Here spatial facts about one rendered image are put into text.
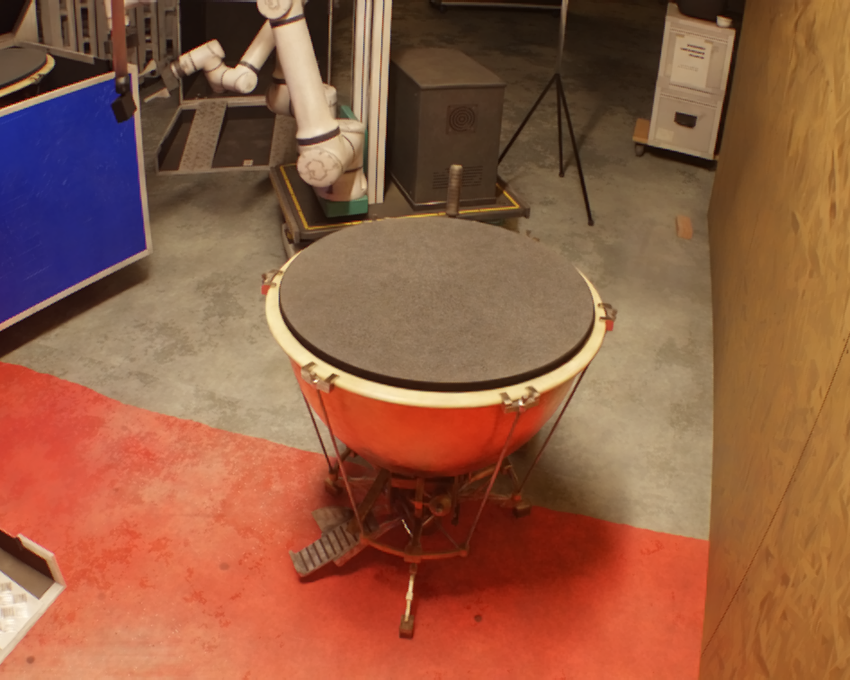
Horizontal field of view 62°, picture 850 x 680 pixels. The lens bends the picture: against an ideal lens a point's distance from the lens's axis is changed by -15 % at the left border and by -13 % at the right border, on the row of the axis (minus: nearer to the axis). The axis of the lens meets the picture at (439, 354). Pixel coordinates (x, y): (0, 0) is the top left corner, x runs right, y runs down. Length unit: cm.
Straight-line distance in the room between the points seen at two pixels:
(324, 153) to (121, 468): 121
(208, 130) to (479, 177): 208
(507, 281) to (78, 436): 153
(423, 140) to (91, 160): 124
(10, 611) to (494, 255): 154
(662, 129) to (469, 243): 307
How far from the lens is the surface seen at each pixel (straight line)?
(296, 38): 269
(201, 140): 470
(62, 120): 290
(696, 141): 485
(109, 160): 305
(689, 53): 471
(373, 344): 153
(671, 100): 478
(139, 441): 261
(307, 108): 273
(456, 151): 309
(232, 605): 211
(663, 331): 323
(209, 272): 343
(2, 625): 220
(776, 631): 151
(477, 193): 320
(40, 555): 219
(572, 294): 174
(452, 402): 144
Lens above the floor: 168
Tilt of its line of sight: 35 degrees down
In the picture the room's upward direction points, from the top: 4 degrees clockwise
